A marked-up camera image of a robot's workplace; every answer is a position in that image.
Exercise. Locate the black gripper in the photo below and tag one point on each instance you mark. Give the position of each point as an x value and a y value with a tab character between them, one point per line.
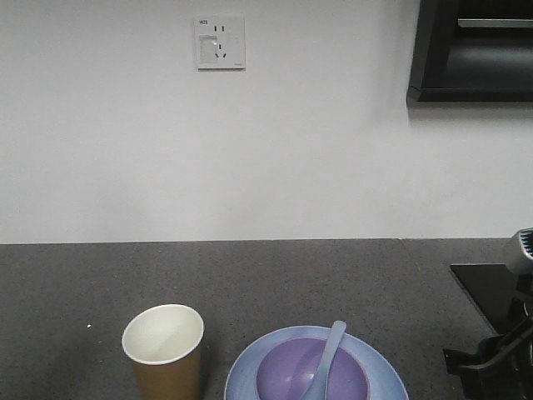
500	369

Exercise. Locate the light blue plastic spoon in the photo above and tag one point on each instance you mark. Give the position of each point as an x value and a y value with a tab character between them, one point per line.
317	388

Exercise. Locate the purple plastic bowl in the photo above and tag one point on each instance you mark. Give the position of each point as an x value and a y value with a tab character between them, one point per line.
288	369

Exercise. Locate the brown paper cup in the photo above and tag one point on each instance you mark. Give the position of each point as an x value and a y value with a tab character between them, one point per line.
163	345

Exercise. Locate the light blue plastic plate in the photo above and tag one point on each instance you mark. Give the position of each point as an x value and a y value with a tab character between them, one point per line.
384	382

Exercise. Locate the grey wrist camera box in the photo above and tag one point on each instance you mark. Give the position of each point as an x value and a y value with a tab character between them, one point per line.
517	252

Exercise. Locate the white wall power socket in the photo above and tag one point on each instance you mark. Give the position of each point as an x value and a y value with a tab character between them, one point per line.
220	42

